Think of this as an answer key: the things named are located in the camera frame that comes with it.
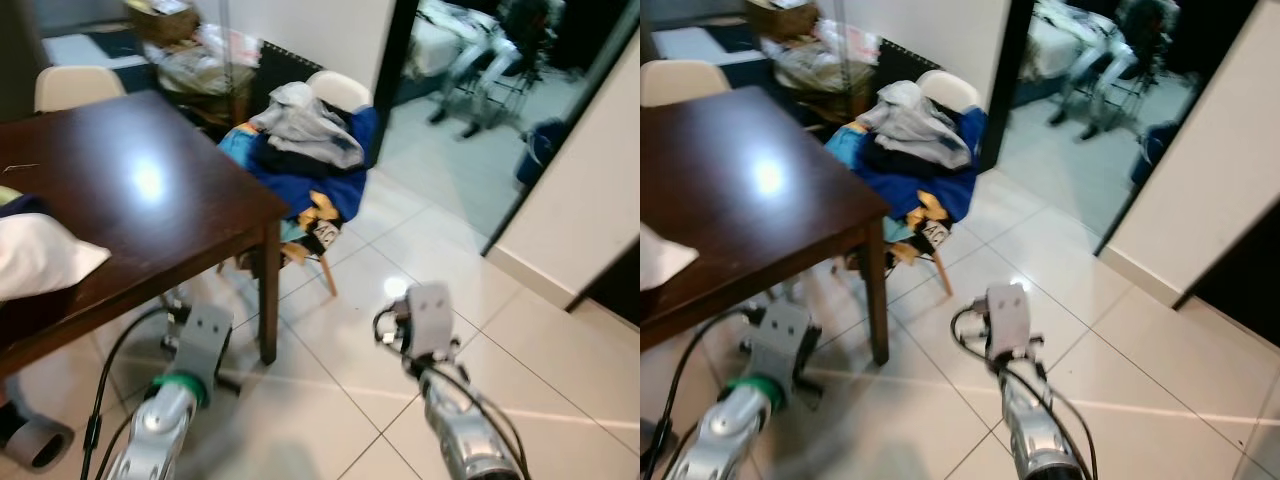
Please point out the clear plastic bag of clothes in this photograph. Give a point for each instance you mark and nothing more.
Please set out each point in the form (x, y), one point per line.
(820, 65)
(200, 65)

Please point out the cream plastic chair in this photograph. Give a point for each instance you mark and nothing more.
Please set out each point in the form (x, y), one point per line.
(75, 88)
(955, 88)
(680, 82)
(345, 88)

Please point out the dark brown wooden table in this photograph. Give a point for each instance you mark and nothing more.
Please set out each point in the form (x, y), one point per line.
(150, 220)
(760, 220)

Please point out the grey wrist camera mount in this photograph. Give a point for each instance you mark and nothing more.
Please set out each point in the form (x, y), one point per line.
(1005, 315)
(205, 335)
(780, 340)
(430, 315)

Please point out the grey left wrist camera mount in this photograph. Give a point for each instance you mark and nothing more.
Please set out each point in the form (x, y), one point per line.
(205, 335)
(780, 340)

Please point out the open cardboard box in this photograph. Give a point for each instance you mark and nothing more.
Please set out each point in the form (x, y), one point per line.
(160, 12)
(785, 12)

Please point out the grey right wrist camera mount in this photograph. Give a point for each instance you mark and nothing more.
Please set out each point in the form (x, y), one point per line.
(430, 315)
(1005, 315)

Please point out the white t-shirt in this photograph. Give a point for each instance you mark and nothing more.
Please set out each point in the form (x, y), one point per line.
(660, 260)
(40, 255)

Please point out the black foam mat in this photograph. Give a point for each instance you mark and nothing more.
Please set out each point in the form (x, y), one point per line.
(905, 65)
(290, 70)

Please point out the black garment with white letters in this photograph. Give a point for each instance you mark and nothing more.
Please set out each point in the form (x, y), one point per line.
(325, 236)
(935, 236)

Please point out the yellow garment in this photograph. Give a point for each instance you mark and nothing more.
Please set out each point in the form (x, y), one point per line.
(320, 208)
(930, 208)

